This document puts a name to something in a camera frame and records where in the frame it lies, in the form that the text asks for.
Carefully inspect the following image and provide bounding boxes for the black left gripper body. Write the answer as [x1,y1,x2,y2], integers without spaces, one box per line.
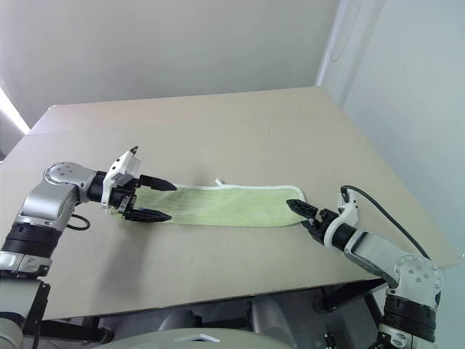
[108,174,142,222]

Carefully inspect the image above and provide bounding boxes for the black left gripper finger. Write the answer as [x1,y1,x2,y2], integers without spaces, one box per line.
[125,208,173,223]
[139,174,179,193]

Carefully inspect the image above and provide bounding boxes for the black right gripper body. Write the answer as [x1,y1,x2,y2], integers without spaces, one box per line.
[308,208,340,244]

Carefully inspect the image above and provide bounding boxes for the light green towel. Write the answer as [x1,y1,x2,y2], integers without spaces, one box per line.
[105,177,310,230]

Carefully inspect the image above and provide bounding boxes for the grey rounded robot torso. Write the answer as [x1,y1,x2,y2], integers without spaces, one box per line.
[104,325,381,349]

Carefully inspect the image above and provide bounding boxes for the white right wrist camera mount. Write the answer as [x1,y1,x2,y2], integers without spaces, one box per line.
[323,186,361,250]

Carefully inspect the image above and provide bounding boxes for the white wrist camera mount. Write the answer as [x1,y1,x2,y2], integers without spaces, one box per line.
[323,186,361,250]
[102,145,143,216]

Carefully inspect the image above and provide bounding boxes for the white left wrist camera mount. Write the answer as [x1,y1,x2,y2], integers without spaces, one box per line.
[102,145,143,216]

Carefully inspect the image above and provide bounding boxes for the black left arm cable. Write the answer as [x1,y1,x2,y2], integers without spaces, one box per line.
[66,213,91,231]

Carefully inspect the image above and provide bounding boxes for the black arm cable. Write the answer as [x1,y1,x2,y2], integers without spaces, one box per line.
[339,185,433,262]
[66,213,91,231]

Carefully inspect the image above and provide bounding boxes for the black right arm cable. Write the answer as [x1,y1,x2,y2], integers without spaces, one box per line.
[339,185,433,262]

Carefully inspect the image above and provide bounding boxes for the black table frame strut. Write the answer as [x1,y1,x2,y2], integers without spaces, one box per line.
[21,281,114,349]
[312,278,387,315]

